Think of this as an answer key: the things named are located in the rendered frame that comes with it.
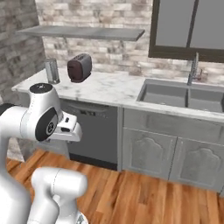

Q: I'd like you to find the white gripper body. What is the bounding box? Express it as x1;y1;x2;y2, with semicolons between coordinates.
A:
47;122;83;144

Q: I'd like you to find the grey dishwasher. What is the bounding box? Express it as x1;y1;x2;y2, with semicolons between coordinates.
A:
59;99;119;172

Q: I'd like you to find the steel canister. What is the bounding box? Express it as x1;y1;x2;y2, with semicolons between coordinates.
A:
44;58;61;85

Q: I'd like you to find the dark red toaster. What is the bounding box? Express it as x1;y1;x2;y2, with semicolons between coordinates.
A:
66;52;93;84

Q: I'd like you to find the grey cupboard door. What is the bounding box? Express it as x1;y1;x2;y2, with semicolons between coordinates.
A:
122;127;178;181
168;136;224;193

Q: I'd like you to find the grey panel under sink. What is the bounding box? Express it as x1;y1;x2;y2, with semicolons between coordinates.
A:
122;107;224;146

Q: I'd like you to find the grey double sink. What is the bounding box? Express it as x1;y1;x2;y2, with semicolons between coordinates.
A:
136;77;224;115

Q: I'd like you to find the steel tap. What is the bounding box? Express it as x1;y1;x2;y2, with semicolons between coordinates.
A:
186;52;200;87

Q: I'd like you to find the dark framed window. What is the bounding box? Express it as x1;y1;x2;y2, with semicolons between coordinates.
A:
147;0;224;64

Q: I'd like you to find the grey wall shelf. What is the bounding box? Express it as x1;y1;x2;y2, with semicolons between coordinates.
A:
16;24;146;42

